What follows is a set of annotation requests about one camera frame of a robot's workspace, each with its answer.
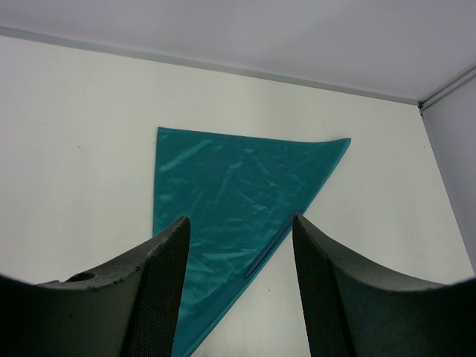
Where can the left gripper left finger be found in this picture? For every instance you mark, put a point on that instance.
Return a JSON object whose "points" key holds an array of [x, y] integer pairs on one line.
{"points": [[127, 306]]}

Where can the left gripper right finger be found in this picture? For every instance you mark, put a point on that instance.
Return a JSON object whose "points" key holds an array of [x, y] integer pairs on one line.
{"points": [[353, 306]]}

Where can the teal cloth napkin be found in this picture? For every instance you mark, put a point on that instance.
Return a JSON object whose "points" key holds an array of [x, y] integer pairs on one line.
{"points": [[241, 195]]}

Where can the right aluminium frame post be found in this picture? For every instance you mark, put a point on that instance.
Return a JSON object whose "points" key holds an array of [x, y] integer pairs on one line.
{"points": [[448, 87]]}

